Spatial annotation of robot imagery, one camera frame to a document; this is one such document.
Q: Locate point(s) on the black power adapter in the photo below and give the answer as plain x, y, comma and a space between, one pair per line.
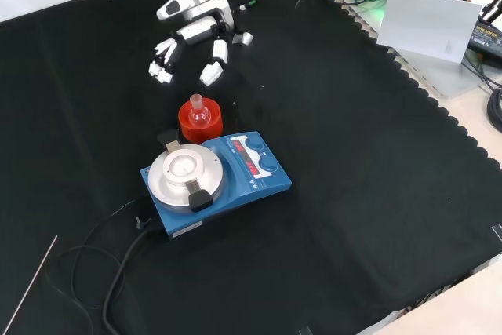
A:
486, 38

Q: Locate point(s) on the thin metal rod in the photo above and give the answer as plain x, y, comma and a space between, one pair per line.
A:
31, 284

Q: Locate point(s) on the black tripod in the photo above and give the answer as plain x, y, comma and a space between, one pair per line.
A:
495, 5

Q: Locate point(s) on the clear round-bottom flask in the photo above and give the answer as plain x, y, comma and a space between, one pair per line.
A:
198, 117

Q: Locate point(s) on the blue base heater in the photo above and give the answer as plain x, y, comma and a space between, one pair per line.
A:
239, 190

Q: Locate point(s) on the silver round heating block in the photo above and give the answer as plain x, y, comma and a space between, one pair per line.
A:
212, 178

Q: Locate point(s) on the grey tape piece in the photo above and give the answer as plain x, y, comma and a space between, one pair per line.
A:
305, 331
497, 232

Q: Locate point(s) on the pale board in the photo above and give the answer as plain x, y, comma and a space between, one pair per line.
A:
427, 25

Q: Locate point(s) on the grey metal base plate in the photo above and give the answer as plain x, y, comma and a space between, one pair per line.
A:
451, 76

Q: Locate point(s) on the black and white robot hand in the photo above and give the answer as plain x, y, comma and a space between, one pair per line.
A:
204, 7

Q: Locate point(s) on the black cloth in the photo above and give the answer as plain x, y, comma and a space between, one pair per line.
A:
353, 194

